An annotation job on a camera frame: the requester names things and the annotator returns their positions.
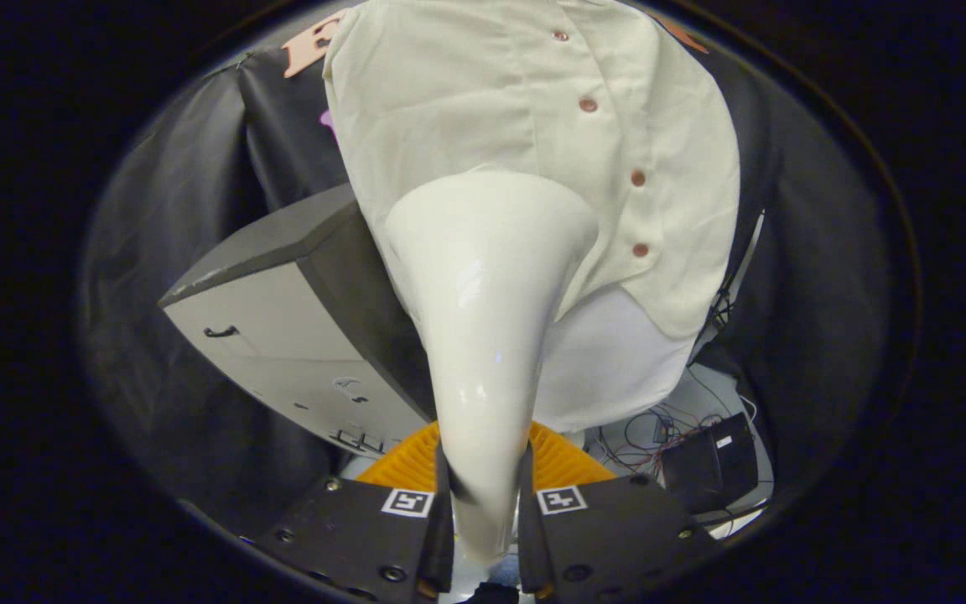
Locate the black electronics box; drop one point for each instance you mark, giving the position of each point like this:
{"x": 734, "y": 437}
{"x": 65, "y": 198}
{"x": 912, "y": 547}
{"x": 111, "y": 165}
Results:
{"x": 709, "y": 461}

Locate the grey drawer cabinet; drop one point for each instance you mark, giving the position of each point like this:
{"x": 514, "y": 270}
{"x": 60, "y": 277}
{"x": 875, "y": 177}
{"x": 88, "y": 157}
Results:
{"x": 282, "y": 335}

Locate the white mannequin stand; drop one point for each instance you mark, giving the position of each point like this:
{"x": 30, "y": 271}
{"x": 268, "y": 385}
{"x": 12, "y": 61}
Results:
{"x": 617, "y": 369}

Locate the cream button-up shirt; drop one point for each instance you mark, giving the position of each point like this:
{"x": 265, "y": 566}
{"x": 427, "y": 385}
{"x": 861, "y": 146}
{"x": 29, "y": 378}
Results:
{"x": 466, "y": 92}

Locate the black backdrop cloth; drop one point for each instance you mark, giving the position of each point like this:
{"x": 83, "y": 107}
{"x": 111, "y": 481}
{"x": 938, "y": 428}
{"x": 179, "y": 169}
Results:
{"x": 164, "y": 252}

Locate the white garment steamer head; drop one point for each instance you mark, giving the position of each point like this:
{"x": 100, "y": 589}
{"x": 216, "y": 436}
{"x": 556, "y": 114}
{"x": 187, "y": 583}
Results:
{"x": 487, "y": 319}

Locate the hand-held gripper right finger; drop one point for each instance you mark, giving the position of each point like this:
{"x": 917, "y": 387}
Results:
{"x": 617, "y": 528}

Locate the black tripod stand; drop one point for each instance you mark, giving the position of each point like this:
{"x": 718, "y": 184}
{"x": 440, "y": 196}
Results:
{"x": 734, "y": 268}

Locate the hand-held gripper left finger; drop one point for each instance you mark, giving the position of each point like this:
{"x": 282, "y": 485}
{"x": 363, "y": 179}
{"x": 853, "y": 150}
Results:
{"x": 349, "y": 528}

